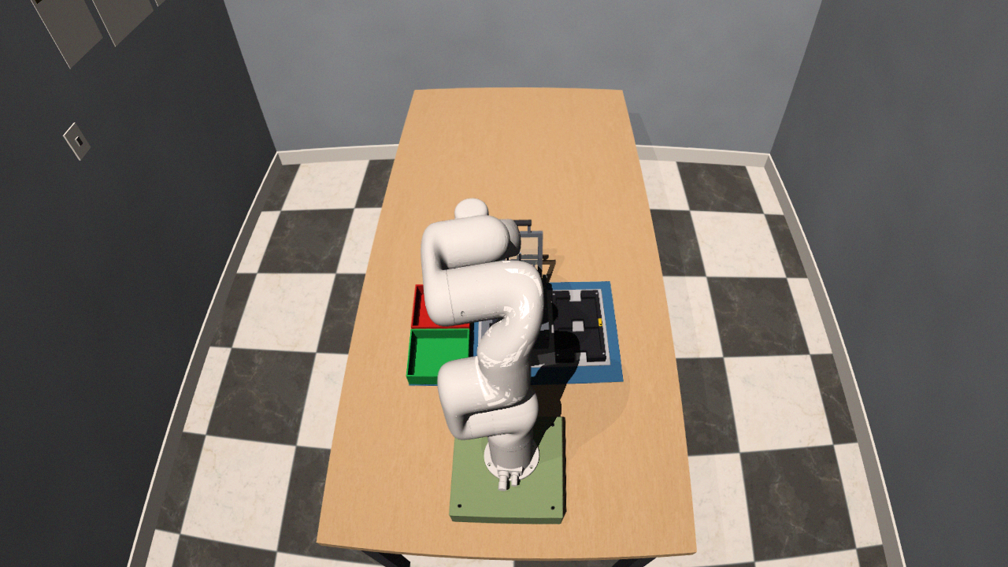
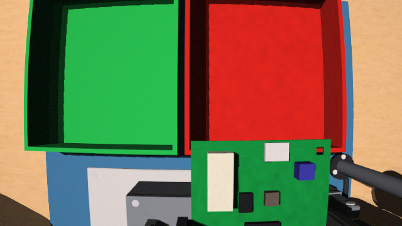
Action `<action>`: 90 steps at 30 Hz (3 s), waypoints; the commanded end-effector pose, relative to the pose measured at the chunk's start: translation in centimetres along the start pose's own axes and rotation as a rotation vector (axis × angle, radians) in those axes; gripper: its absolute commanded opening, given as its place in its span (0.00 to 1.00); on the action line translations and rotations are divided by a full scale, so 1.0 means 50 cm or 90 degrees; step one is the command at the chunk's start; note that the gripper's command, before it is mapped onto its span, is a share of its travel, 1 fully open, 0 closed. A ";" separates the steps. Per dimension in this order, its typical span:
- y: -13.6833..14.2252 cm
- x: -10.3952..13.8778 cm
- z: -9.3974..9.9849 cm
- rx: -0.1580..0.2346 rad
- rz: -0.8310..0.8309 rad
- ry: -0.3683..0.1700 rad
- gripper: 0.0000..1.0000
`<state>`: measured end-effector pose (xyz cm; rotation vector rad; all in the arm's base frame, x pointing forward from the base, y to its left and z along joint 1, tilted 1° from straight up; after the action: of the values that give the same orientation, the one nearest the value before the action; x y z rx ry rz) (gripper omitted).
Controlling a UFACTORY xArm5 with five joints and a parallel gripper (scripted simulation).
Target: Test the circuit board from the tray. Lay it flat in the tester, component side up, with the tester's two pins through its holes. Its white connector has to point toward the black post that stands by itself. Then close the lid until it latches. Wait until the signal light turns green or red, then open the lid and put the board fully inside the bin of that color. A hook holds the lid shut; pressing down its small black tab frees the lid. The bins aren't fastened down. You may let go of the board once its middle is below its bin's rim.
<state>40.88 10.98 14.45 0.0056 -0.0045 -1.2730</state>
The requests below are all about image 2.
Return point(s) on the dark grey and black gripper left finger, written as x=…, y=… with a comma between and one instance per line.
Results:
x=183, y=221

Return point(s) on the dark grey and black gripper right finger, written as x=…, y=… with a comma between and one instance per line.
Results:
x=336, y=218

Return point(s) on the green circuit board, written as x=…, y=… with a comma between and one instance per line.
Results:
x=260, y=183

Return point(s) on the red bin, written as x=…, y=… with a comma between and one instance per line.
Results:
x=265, y=70

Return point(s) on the green open-top bin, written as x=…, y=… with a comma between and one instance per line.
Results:
x=99, y=76

